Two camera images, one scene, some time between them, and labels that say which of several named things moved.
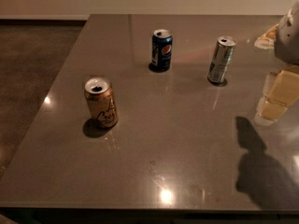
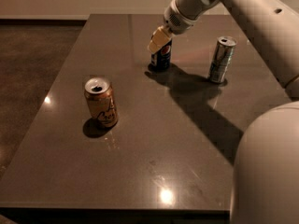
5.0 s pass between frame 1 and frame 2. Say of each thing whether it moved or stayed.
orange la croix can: stayed
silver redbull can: stayed
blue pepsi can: stayed
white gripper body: moved
